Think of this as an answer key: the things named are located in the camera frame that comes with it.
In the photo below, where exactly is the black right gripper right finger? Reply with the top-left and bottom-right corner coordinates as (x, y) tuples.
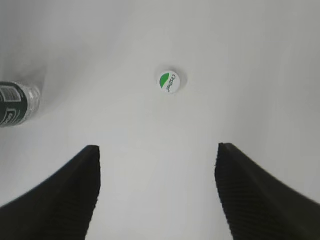
(214, 143), (320, 240)

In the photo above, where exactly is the clear cestbon water bottle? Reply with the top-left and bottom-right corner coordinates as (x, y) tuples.
(0, 81), (41, 128)

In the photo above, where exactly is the white green bottle cap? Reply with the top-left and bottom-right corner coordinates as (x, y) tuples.
(155, 66), (188, 95)

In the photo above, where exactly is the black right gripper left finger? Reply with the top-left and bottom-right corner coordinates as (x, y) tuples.
(0, 145), (101, 240)

